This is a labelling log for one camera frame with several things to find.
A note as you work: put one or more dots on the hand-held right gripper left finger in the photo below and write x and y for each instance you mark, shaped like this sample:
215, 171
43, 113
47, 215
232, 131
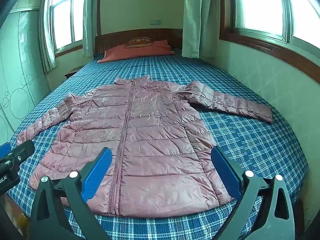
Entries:
96, 175

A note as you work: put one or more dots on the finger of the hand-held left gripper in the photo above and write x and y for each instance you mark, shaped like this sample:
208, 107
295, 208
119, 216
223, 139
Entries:
4, 148
23, 150

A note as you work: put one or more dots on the window with wooden sill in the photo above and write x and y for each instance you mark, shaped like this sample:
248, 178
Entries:
262, 5

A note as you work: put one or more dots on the pale green curtain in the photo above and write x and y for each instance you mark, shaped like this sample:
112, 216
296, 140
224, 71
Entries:
47, 42
197, 17
90, 25

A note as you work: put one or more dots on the window with white frame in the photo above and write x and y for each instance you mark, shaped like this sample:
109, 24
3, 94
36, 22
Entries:
67, 17

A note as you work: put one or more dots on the dark wooden nightstand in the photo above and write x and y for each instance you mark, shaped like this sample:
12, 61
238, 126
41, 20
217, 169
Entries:
72, 72

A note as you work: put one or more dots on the dark wooden headboard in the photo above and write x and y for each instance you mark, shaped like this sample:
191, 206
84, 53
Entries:
112, 40

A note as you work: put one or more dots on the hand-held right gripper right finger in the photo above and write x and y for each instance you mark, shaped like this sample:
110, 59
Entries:
225, 172

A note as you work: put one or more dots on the bed with blue plaid sheet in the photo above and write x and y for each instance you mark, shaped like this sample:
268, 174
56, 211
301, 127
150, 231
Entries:
250, 142

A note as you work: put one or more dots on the orange pillow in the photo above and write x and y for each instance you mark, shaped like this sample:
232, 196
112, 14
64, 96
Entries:
150, 51

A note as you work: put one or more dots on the pink puffer jacket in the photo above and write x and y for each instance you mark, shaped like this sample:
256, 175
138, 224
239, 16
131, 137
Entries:
150, 130

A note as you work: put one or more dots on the white wardrobe with circle pattern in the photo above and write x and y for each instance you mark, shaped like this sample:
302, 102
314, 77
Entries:
17, 67

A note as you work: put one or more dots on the white wall socket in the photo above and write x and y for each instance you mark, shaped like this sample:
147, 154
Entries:
155, 22

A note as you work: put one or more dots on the brown patterned cushion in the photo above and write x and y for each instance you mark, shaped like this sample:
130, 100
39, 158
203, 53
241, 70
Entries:
138, 42

